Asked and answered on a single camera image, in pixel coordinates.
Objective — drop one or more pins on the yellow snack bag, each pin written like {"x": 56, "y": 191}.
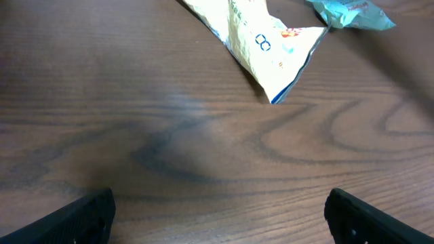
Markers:
{"x": 272, "y": 53}

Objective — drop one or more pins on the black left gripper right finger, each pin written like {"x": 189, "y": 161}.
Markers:
{"x": 353, "y": 221}

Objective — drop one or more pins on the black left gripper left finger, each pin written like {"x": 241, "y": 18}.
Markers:
{"x": 87, "y": 220}

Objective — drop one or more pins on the teal wet wipes pack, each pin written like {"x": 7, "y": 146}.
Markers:
{"x": 361, "y": 14}

